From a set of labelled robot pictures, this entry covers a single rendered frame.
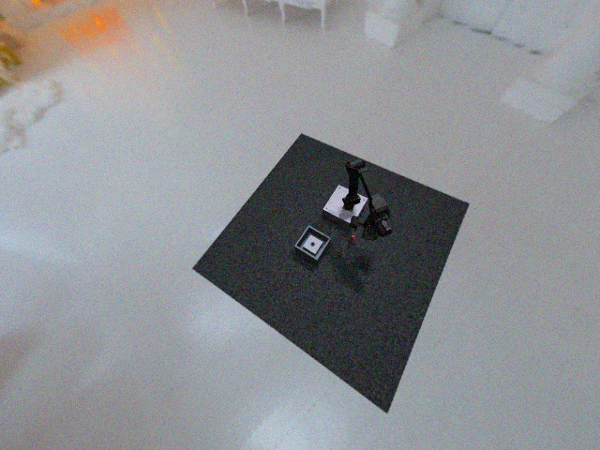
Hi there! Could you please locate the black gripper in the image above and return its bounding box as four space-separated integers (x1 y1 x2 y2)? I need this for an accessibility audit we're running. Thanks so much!
350 216 380 236

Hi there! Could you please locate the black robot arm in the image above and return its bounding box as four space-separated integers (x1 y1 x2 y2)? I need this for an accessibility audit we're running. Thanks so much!
342 157 392 241

